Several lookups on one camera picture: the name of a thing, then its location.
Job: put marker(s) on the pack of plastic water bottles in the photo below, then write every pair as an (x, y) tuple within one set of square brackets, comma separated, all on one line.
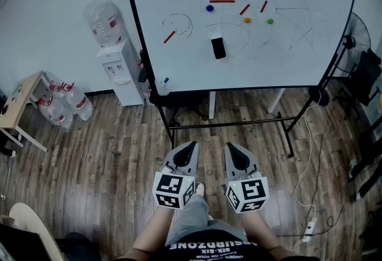
[(62, 104)]

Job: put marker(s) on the black floor fan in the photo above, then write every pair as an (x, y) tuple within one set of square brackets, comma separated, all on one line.
[(356, 36)]

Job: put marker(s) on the short red magnetic strip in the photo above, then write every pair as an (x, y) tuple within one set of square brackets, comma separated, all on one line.
[(263, 6), (169, 37), (244, 9)]

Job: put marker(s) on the orange round magnet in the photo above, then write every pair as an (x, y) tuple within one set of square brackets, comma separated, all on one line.
[(247, 20)]

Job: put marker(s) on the black and white whiteboard eraser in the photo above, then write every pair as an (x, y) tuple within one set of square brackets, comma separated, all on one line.
[(218, 48)]

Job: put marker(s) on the person's grey trousers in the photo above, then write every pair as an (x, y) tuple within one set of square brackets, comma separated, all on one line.
[(191, 218)]

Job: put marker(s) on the person's black printed shirt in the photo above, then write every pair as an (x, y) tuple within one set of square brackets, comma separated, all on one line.
[(215, 251)]

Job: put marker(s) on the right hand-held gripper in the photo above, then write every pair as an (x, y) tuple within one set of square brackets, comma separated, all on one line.
[(250, 194)]

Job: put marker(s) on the white water dispenser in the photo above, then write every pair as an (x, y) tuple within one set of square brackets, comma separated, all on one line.
[(128, 86)]

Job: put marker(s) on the blue round magnet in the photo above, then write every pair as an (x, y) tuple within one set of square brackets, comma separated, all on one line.
[(209, 8)]

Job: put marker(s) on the beige wooden chair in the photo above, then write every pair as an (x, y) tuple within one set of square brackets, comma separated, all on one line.
[(33, 224)]

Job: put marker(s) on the person's left forearm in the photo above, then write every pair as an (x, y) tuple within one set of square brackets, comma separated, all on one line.
[(155, 230)]

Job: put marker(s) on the large clear water jug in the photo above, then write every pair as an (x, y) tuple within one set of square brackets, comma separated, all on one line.
[(104, 21)]

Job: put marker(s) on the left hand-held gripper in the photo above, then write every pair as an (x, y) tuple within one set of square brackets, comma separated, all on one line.
[(173, 191)]

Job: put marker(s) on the white tube with blue cap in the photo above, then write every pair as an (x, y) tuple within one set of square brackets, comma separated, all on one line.
[(165, 80)]

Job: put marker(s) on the spray bottle on tray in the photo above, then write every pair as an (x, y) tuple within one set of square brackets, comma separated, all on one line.
[(162, 89)]

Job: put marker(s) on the person's right forearm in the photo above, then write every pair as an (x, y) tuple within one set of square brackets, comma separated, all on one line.
[(262, 233)]

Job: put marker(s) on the small light wooden table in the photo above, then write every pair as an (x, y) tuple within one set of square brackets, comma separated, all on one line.
[(21, 110)]

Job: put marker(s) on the long red magnetic strip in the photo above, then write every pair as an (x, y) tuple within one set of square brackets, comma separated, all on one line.
[(222, 1)]

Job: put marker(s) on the white power strip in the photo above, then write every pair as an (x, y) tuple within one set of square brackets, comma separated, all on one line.
[(309, 230)]

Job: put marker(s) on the white table leg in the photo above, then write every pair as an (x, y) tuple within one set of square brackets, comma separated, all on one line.
[(212, 104), (276, 101)]

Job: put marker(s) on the person's light shoe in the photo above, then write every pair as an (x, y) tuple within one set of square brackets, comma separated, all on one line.
[(200, 189)]

